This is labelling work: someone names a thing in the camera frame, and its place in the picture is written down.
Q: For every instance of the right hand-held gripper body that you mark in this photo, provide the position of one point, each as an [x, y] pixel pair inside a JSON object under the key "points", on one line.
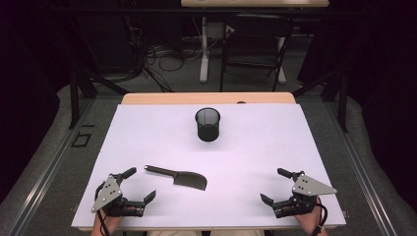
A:
{"points": [[306, 188]]}

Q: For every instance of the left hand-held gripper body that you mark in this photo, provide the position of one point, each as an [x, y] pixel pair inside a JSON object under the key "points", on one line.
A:
{"points": [[108, 193]]}

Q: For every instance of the dark grey kitchen knife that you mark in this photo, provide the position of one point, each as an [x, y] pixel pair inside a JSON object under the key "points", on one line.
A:
{"points": [[190, 180]]}

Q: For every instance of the black mesh pen cup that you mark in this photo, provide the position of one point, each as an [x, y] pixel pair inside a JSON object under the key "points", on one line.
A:
{"points": [[208, 129]]}

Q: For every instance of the person's left hand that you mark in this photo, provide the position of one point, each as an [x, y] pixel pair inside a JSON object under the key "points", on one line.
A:
{"points": [[109, 222]]}

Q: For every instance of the person's right hand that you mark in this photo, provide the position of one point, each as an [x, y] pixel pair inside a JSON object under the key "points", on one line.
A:
{"points": [[311, 220]]}

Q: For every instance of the white table mat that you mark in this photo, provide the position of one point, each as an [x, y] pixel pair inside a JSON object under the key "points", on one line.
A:
{"points": [[246, 157]]}

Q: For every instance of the wooden table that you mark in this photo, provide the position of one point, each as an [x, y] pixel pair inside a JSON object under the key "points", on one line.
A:
{"points": [[164, 98]]}

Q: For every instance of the black metal stand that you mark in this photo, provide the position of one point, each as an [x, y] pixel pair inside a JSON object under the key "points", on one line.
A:
{"points": [[74, 98], [343, 101]]}

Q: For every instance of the black folding chair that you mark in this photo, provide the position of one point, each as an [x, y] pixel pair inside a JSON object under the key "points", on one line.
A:
{"points": [[252, 63]]}

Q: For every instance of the desk with white legs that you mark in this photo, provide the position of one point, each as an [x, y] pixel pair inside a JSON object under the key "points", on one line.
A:
{"points": [[204, 59]]}

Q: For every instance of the metal floor rail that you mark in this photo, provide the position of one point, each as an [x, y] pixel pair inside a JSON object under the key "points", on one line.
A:
{"points": [[364, 177], [42, 178]]}

